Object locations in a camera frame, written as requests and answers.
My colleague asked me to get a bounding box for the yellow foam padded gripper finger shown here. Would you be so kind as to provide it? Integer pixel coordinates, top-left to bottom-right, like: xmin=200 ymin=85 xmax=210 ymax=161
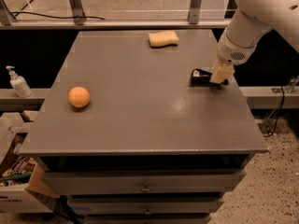
xmin=210 ymin=55 xmax=235 ymax=84

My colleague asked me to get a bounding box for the black rxbar chocolate wrapper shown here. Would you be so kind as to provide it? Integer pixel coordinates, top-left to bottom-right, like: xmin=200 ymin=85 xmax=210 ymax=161
xmin=190 ymin=69 xmax=217 ymax=87

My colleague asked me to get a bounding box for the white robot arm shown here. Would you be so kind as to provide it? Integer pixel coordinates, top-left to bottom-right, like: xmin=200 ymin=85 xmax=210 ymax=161
xmin=210 ymin=0 xmax=299 ymax=84

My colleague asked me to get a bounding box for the yellow sponge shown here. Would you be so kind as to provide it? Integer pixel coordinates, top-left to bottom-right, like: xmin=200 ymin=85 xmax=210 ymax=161
xmin=149 ymin=31 xmax=179 ymax=48

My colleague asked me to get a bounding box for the grey drawer cabinet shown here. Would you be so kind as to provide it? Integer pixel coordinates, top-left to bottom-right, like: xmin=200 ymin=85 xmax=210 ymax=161
xmin=21 ymin=30 xmax=267 ymax=224

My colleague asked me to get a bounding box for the metal drawer knob upper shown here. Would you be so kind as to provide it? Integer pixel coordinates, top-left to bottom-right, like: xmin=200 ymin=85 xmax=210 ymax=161
xmin=141 ymin=183 xmax=150 ymax=193

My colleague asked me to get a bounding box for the metal drawer knob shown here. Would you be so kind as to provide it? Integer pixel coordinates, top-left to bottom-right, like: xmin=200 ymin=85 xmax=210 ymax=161
xmin=144 ymin=207 xmax=151 ymax=216
xmin=141 ymin=183 xmax=150 ymax=193

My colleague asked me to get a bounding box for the orange fruit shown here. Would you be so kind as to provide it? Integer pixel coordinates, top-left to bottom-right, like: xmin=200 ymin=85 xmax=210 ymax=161
xmin=68 ymin=87 xmax=91 ymax=108

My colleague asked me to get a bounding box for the metal drawer knob lower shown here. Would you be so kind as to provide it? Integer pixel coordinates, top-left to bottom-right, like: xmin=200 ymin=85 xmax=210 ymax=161
xmin=144 ymin=207 xmax=151 ymax=216

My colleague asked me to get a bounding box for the white pump dispenser bottle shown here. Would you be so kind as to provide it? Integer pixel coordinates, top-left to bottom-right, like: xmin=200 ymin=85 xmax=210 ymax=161
xmin=6 ymin=65 xmax=32 ymax=98

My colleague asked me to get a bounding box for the white storage bin with items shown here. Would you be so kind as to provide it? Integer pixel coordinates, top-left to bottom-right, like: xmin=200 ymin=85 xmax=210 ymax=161
xmin=0 ymin=113 xmax=58 ymax=214

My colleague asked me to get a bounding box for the black cable near cabinet right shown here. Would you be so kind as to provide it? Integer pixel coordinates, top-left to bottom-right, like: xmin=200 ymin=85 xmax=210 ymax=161
xmin=262 ymin=85 xmax=286 ymax=138

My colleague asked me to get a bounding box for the black cable on floor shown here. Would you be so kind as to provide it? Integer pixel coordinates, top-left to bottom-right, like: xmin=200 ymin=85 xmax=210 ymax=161
xmin=8 ymin=10 xmax=107 ymax=21

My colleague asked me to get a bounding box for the metal railing frame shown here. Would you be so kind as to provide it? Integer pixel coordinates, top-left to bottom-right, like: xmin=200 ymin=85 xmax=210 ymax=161
xmin=0 ymin=0 xmax=235 ymax=30

